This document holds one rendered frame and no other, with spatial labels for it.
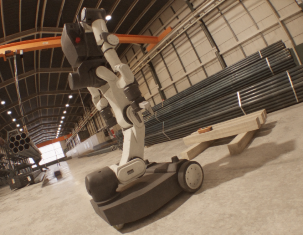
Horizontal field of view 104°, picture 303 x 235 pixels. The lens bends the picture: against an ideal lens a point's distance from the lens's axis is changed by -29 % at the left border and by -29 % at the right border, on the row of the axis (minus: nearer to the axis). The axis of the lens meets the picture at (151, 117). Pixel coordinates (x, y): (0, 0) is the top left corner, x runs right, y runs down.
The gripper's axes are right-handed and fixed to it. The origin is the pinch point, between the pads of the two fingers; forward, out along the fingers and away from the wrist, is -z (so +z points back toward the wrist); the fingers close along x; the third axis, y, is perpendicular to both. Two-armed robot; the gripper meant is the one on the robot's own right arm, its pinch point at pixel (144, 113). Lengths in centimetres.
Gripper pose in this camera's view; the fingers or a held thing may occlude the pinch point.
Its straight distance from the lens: 97.5
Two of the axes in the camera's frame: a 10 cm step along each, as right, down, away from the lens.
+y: -5.6, 2.6, 7.8
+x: 6.6, -4.3, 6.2
